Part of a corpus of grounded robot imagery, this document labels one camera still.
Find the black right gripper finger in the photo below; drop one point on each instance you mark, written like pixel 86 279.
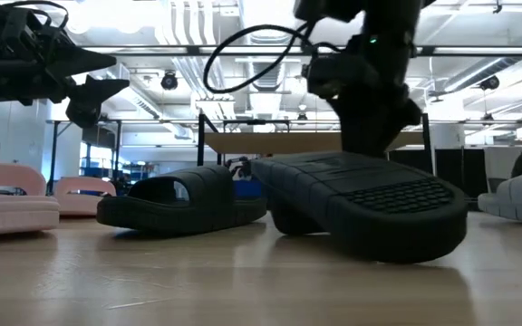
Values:
pixel 365 136

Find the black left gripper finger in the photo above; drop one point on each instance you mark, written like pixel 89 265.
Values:
pixel 86 104
pixel 84 59

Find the black rubber slide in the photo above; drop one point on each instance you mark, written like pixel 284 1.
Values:
pixel 206 213
pixel 379 217

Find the pink rubber slide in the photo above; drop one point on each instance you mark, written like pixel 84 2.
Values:
pixel 84 206
pixel 12 213

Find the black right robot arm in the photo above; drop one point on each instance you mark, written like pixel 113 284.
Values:
pixel 333 9

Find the background black robot arm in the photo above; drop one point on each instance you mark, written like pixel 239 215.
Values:
pixel 243 167

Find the black metal shoe rack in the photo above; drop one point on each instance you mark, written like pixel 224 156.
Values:
pixel 288 142

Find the black ceiling spot lamp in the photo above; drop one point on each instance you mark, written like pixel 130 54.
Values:
pixel 490 83
pixel 169 81

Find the black partition panel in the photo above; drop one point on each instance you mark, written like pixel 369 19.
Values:
pixel 451 172

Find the blue box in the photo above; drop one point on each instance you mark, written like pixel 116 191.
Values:
pixel 247 188

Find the white partition panel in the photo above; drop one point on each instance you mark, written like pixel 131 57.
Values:
pixel 505 163

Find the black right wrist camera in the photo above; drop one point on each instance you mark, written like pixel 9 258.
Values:
pixel 333 77

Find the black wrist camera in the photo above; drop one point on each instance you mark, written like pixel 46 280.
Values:
pixel 25 31
pixel 333 77

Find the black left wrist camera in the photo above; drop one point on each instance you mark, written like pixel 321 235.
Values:
pixel 25 31

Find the black rack frame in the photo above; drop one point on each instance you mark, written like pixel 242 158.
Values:
pixel 54 154

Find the black overhead frame bar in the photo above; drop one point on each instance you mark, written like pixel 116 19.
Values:
pixel 193 50

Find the silver ventilation duct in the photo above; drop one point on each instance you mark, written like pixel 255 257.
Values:
pixel 265 38

